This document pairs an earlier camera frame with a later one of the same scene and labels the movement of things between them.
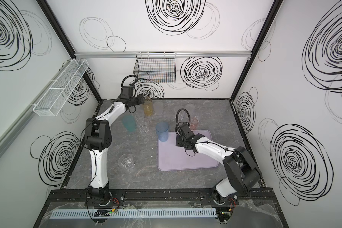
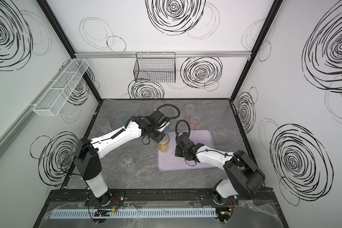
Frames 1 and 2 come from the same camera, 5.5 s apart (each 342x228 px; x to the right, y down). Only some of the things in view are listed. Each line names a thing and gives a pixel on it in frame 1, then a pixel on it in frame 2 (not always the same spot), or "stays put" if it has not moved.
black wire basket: [155, 67] stays put
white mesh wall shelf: [52, 102] stays put
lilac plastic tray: [172, 157] stays put
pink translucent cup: [194, 123] stays put
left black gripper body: [138, 99] → [158, 136]
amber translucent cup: [148, 107] → [164, 144]
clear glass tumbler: [190, 109] stays put
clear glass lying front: [127, 161] stays put
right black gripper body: [183, 141] → [181, 149]
